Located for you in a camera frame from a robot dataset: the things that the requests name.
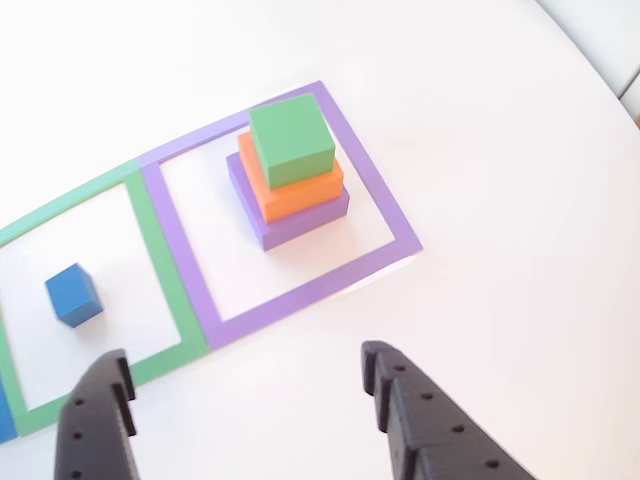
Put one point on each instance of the small blue cube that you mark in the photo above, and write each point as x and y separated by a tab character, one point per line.
72	292

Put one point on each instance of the purple block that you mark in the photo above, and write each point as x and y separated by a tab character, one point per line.
300	230

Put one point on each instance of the orange block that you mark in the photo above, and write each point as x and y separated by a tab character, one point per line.
300	200

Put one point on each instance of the green cube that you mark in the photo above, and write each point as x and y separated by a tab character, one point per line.
290	135

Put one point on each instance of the blue square frame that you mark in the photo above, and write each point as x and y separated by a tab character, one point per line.
5	415

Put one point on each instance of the green square frame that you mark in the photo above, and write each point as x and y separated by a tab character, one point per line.
160	250

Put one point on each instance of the purple square frame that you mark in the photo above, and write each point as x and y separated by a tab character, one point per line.
175	225

